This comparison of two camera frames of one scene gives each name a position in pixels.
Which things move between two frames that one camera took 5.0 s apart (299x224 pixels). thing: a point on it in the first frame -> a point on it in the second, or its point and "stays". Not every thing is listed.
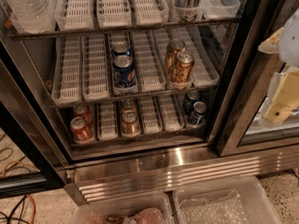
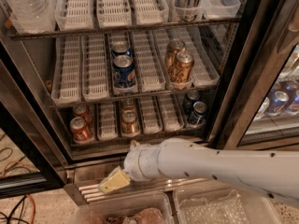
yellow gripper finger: (271, 45) -> (135, 143)
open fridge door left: (34, 157) stays
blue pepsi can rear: (121, 49) stays
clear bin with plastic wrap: (237, 201) stays
